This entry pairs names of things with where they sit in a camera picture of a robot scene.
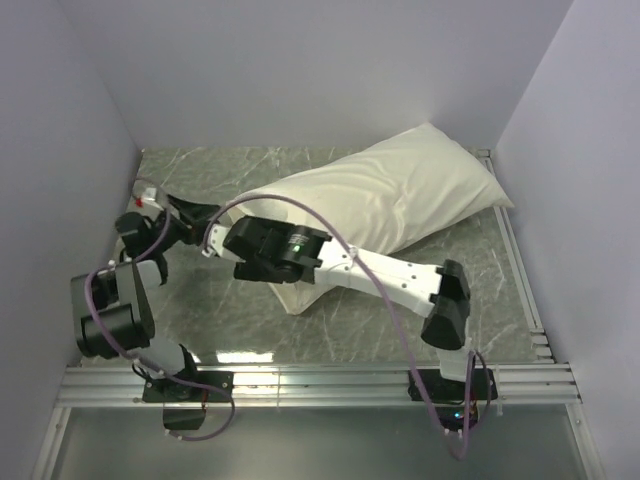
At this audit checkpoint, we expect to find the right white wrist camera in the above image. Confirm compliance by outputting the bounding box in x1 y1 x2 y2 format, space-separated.
202 224 237 261

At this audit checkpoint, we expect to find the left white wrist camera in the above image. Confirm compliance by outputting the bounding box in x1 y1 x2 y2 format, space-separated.
131 179 167 210

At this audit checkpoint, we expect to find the aluminium front rail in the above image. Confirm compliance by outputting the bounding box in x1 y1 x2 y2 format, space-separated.
54 363 581 408

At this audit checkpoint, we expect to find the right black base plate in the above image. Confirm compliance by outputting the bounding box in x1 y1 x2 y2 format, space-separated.
418 368 498 404

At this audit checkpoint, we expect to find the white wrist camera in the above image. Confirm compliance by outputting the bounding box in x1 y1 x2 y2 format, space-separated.
131 179 167 210
202 224 237 261

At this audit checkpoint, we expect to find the purple cable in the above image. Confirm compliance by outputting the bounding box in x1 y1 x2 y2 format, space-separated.
202 194 494 461
82 177 236 442

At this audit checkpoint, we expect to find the cream pillowcase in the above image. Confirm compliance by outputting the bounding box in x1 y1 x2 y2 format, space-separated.
222 122 516 317

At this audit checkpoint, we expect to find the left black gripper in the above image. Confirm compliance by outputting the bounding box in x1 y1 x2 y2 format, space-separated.
150 195 222 253

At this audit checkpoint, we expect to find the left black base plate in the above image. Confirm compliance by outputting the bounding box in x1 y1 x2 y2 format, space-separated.
142 371 234 403

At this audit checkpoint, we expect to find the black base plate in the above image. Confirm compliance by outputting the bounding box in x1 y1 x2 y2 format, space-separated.
142 371 234 403
418 368 498 404

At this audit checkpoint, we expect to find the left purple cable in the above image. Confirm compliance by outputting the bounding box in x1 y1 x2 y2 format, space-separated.
82 177 236 442

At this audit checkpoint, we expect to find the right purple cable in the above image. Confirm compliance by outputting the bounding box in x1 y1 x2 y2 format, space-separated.
202 194 494 461

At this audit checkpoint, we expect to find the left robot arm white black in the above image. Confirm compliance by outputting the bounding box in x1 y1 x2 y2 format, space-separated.
70 193 232 402

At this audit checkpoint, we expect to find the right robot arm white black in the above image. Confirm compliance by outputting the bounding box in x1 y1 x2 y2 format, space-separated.
207 216 476 400

